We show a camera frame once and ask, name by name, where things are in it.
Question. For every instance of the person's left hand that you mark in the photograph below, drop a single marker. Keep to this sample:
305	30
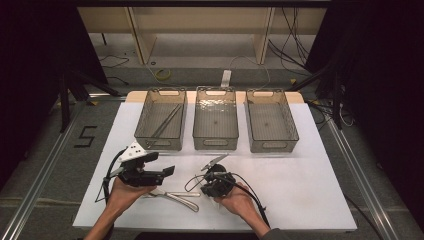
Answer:
123	196

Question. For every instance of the aluminium floor rail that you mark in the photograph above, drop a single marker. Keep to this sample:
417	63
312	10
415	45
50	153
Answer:
360	173
40	173

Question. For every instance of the white power strip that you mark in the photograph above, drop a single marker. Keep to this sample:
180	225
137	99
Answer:
226	78

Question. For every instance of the metal chopstick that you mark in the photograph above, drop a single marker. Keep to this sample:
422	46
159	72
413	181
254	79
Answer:
166	120
166	126

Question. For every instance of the person's right hand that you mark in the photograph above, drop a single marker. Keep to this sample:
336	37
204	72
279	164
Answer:
238	201

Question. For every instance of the beige wooden shelf unit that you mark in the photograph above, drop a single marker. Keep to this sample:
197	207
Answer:
200	20

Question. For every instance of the black metal stand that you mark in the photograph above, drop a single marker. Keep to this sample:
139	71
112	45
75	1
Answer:
337	100
64	100

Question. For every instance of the metal fork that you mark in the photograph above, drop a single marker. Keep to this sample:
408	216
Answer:
186	203
186	194

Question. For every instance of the clear grey plastic bin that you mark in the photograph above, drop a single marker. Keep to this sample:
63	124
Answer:
216	123
150	113
268	125

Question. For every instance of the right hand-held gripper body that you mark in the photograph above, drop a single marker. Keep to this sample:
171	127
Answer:
218	183

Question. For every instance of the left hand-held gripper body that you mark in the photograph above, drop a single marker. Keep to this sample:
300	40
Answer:
135	151

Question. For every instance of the white table sheet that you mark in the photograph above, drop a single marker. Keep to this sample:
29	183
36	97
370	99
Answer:
300	160

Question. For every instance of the yellow tape roll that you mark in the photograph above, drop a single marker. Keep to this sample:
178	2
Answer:
157	75

